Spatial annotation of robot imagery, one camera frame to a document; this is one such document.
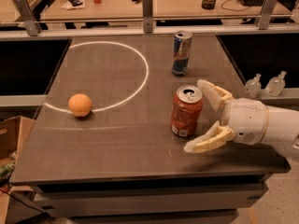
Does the cardboard box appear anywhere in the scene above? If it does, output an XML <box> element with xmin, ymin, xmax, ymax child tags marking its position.
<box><xmin>0</xmin><ymin>116</ymin><xmax>35</xmax><ymax>166</ymax></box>

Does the middle metal bracket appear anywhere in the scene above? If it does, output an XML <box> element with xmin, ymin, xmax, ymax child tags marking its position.
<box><xmin>142</xmin><ymin>0</ymin><xmax>153</xmax><ymax>34</ymax></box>

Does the blue silver energy drink can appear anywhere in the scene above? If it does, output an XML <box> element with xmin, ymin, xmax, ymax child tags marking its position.
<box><xmin>172</xmin><ymin>31</ymin><xmax>192</xmax><ymax>76</ymax></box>

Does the right metal bracket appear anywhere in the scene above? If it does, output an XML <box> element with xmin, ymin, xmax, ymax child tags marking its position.
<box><xmin>254</xmin><ymin>0</ymin><xmax>278</xmax><ymax>30</ymax></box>

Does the orange fruit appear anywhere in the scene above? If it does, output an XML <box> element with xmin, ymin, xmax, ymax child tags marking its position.
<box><xmin>68</xmin><ymin>93</ymin><xmax>92</xmax><ymax>117</ymax></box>

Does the grey table drawer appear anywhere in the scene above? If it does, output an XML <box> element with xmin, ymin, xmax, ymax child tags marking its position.
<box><xmin>35</xmin><ymin>183</ymin><xmax>268</xmax><ymax>217</ymax></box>

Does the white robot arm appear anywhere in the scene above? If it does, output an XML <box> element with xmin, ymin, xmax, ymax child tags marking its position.
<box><xmin>184</xmin><ymin>79</ymin><xmax>299</xmax><ymax>161</ymax></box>

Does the black cable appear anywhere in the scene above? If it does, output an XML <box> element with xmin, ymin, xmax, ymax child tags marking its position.
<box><xmin>0</xmin><ymin>189</ymin><xmax>52</xmax><ymax>217</ymax></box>

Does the clear sanitizer bottle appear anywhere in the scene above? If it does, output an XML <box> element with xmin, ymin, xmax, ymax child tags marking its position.
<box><xmin>245</xmin><ymin>74</ymin><xmax>262</xmax><ymax>99</ymax></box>
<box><xmin>265</xmin><ymin>71</ymin><xmax>287</xmax><ymax>96</ymax></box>

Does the metal bracket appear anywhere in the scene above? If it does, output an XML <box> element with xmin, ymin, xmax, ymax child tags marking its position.
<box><xmin>142</xmin><ymin>0</ymin><xmax>153</xmax><ymax>34</ymax></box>
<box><xmin>254</xmin><ymin>0</ymin><xmax>278</xmax><ymax>30</ymax></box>
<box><xmin>13</xmin><ymin>0</ymin><xmax>41</xmax><ymax>36</ymax></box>

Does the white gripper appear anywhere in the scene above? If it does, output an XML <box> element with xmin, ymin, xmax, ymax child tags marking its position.
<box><xmin>183</xmin><ymin>79</ymin><xmax>268</xmax><ymax>153</ymax></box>

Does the red coke can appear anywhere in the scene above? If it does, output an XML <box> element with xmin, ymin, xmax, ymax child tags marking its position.
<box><xmin>171</xmin><ymin>85</ymin><xmax>204</xmax><ymax>137</ymax></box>

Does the left metal bracket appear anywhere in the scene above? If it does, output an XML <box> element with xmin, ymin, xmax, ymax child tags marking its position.
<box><xmin>13</xmin><ymin>0</ymin><xmax>41</xmax><ymax>36</ymax></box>

